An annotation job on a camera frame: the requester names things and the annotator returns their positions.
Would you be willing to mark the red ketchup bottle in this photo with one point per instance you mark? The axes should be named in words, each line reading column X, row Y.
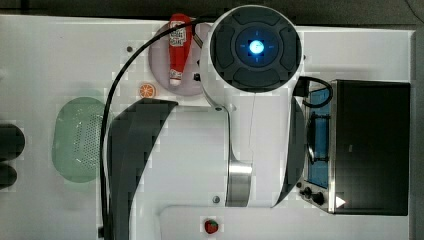
column 179, row 48

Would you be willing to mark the green oval colander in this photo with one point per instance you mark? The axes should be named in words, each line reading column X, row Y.
column 75, row 147

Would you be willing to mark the black round pan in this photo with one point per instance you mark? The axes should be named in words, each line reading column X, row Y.
column 12, row 142

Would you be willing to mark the orange slice toy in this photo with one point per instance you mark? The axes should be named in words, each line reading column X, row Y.
column 147, row 90

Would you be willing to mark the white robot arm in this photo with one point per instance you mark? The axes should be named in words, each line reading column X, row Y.
column 232, row 152

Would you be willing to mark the black toaster oven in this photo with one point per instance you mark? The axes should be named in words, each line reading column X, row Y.
column 358, row 148

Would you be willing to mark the grey round plate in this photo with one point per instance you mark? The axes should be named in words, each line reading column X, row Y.
column 159, row 63

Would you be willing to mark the red strawberry toy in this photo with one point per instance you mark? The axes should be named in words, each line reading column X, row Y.
column 211, row 226

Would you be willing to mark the small black pot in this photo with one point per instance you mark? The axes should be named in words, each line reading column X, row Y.
column 8, row 176

